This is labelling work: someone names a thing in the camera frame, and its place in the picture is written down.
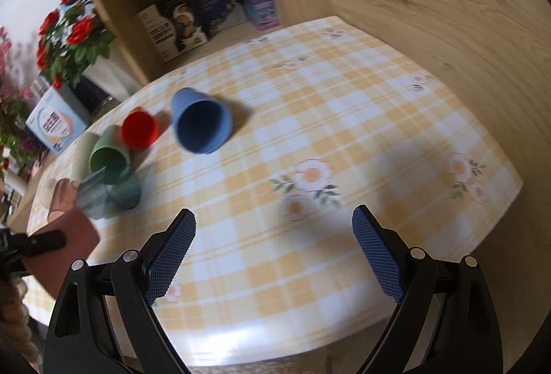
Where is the pink plastic cup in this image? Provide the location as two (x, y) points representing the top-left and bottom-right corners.
(21, 208), (100, 299)

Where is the teal transparent cup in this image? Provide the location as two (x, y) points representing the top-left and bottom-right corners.
(76, 167), (142, 219)

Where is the beige plastic cup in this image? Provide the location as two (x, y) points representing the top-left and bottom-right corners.
(71, 132), (100, 187)

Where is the green plastic cup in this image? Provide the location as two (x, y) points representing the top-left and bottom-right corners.
(89, 125), (131, 185)

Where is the red plastic cup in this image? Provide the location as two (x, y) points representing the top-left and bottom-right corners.
(121, 107), (159, 150)

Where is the blue plastic cup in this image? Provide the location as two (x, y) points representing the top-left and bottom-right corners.
(171, 87), (233, 154)

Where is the pink blossom bouquet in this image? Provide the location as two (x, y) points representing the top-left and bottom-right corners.
(1, 26), (44, 170)

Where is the light blue carton box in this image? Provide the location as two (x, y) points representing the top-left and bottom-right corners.
(25, 84), (90, 156)

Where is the dark glass jar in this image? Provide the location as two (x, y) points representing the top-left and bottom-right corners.
(72, 76), (121, 119)

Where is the white vase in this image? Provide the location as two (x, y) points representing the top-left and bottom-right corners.
(83, 57), (142, 101)

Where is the yellow checkered tablecloth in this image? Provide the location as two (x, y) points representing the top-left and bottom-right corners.
(90, 16), (522, 367)

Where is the red rose bouquet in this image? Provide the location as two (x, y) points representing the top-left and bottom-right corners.
(37, 0), (116, 88)

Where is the white snack box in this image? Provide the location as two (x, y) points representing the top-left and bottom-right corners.
(138, 5), (179, 63)

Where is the dark cartoon box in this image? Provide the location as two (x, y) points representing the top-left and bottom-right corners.
(157, 0), (208, 54)

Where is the dark blue box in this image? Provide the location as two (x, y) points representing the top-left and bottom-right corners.
(194, 0), (248, 39)

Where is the purple small box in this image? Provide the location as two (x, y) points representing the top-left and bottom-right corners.
(244, 0), (279, 31)

